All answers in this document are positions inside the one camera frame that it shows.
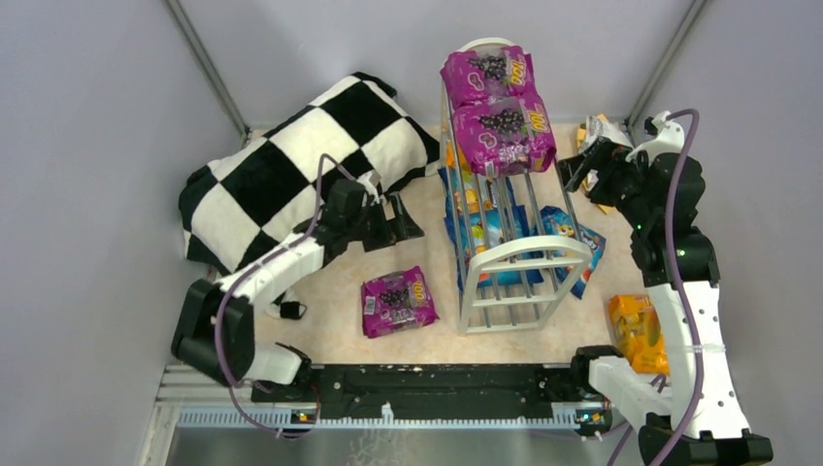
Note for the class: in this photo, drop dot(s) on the purple grape candy bag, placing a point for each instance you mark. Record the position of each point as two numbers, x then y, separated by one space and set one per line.
396 302
507 137
482 77

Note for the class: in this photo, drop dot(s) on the white patterned snack bag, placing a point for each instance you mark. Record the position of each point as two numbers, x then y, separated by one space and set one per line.
600 126

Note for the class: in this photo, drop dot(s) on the right aluminium corner post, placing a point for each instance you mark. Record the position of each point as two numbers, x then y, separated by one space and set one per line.
666 60

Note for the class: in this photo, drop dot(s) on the orange candy bag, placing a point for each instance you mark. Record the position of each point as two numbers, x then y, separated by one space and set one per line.
637 333
455 157

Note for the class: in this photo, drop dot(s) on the aluminium corner post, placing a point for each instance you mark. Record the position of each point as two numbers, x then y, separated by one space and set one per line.
204 62
666 60

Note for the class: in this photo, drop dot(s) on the white metal wire shelf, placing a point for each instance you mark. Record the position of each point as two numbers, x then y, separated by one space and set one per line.
519 284

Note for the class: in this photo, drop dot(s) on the left aluminium corner post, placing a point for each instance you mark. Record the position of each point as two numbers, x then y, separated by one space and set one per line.
204 62

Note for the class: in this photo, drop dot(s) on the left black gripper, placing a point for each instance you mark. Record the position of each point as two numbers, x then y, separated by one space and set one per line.
379 225

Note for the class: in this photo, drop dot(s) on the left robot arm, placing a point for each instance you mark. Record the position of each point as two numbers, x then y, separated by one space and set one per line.
215 333

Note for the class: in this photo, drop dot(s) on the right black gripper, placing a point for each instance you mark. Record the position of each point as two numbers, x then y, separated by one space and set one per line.
589 165

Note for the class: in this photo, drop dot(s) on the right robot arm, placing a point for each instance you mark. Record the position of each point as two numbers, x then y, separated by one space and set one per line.
694 417

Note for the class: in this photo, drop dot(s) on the black white checkered pillow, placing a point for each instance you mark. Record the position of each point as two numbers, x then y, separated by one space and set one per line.
237 208

